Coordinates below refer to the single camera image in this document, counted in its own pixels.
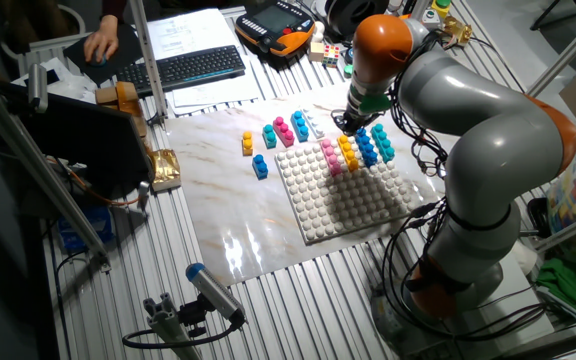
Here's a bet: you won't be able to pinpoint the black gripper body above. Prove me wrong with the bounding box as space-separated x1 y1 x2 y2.
340 107 377 134

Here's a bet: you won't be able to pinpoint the blue four-stud block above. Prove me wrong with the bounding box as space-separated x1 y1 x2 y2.
354 127 380 169

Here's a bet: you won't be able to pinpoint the yellow four-stud block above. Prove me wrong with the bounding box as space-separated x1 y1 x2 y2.
336 134 360 173

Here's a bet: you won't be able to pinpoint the pink four-stud block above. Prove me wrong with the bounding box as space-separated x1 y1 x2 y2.
319 138 343 177

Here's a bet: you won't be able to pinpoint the teal four-stud block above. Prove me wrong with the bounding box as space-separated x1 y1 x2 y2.
370 123 397 164

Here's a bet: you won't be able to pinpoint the forearm in dark red sleeve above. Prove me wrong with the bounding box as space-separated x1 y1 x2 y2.
100 0 130 21

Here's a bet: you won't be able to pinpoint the person hand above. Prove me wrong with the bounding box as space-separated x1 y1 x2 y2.
82 13 120 64

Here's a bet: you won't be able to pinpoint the white four-stud block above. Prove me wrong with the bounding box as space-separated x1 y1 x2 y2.
301 105 327 140

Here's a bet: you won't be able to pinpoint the light blue three-stud block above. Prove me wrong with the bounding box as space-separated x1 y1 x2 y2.
290 109 311 143

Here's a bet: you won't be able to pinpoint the magenta three-stud block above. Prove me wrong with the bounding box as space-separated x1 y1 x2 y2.
272 116 296 148

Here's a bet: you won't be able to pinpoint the Rubik's cube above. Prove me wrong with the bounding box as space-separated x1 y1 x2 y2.
321 44 342 69

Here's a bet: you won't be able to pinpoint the white studded baseplate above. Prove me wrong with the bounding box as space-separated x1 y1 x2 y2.
274 139 414 245

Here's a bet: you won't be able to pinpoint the teal two-stud block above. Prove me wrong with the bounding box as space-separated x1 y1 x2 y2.
261 123 278 150

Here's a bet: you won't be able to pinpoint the blue two-stud block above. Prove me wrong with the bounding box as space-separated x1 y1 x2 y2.
251 153 270 181

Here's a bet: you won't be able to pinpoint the black filament spool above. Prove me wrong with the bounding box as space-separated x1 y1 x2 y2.
323 0 391 37

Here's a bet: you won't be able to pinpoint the black orange teach pendant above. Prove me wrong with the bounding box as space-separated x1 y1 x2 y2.
234 0 317 57

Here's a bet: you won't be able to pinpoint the white button box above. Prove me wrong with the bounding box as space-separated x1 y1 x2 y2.
420 7 442 27

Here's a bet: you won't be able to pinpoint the printed paper sheets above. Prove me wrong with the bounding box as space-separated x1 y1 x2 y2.
166 67 263 117

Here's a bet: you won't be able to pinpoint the yellow green button box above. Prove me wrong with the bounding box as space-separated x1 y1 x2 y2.
430 0 453 20

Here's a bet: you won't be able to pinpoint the marble pattern board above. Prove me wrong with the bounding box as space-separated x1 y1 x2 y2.
165 74 552 287

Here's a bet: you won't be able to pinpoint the black keyboard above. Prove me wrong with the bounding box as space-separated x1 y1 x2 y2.
116 44 247 99

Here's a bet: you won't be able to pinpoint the gold foil bag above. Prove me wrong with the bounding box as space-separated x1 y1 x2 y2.
147 148 183 194

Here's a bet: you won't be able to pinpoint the printed paper stack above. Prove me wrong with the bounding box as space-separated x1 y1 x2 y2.
145 7 243 62

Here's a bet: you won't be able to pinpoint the long aluminium profile beam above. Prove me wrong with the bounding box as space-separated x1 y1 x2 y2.
535 204 576 254
0 67 113 274
530 2 576 96

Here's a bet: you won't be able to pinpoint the black mouse pad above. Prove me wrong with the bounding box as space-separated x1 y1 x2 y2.
62 20 144 86

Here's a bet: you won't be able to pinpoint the black monitor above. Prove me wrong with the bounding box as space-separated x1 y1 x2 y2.
0 79 155 201

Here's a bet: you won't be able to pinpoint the green cloth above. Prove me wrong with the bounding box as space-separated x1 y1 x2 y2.
535 229 576 314

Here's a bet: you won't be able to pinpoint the blue packet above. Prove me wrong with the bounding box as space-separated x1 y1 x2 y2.
56 205 115 255

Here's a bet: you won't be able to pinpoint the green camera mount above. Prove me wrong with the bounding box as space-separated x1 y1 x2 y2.
342 63 393 114

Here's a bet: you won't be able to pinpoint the black gripper cable bundle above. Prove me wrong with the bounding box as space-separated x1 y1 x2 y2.
330 29 449 179

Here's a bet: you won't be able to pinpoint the black strap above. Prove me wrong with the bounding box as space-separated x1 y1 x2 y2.
404 259 472 296
445 202 513 232

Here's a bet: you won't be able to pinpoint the silver camera with blue end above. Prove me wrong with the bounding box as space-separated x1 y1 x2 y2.
185 262 247 326

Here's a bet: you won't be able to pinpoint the aluminium camera bracket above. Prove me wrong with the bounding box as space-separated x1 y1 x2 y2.
142 292 204 360

